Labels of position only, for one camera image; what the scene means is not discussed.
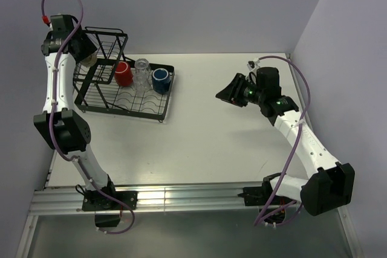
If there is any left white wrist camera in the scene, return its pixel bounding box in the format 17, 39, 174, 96
42, 14, 64, 31

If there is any small brown round lid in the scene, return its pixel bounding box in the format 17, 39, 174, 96
80, 53, 97, 68

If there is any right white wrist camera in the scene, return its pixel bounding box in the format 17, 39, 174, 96
247, 57, 260, 71

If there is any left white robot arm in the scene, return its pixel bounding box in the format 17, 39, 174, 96
33, 15, 118, 209

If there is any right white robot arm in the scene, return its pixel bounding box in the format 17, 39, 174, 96
215, 67, 355, 216

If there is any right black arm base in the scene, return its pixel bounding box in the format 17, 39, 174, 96
238, 186, 292, 207

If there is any red mug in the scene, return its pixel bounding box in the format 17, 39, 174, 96
114, 61, 133, 87

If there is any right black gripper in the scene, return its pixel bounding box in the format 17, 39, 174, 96
215, 73, 265, 108

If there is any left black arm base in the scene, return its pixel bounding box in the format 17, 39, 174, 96
75, 184, 138, 228

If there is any aluminium mounting rail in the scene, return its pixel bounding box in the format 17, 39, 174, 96
28, 182, 263, 216

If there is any clear plastic cup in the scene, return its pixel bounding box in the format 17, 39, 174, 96
133, 59, 151, 92

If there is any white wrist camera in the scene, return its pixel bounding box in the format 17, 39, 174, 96
247, 57, 260, 71
42, 14, 64, 31

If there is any dark blue mug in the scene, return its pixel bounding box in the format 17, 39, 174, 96
152, 68, 171, 94

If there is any black wire dish rack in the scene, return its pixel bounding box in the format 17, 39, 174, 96
73, 27, 172, 123

